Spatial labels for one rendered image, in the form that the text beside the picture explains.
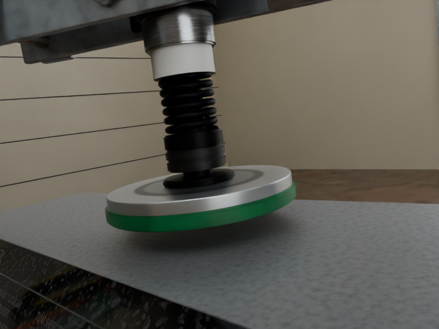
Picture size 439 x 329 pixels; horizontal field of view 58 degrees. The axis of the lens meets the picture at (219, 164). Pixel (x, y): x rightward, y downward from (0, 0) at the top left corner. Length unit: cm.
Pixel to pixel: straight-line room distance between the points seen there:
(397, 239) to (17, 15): 43
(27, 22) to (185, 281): 31
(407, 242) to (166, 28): 31
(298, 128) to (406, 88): 168
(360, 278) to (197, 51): 27
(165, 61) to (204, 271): 22
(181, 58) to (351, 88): 538
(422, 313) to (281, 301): 8
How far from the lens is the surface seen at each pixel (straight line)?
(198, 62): 44
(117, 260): 42
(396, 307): 28
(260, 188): 39
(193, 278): 34
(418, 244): 38
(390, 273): 32
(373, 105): 565
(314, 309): 28
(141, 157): 615
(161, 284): 34
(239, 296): 30
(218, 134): 45
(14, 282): 53
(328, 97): 595
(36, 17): 48
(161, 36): 44
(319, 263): 34
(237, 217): 37
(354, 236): 40
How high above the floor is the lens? 96
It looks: 7 degrees down
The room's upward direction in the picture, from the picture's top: 8 degrees counter-clockwise
